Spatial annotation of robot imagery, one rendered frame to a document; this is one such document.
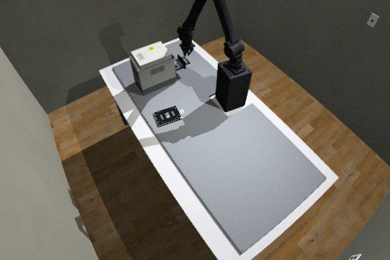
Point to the off-white box-shaped machine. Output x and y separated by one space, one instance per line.
157 67

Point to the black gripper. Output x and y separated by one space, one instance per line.
188 45

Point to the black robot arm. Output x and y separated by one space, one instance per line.
233 46

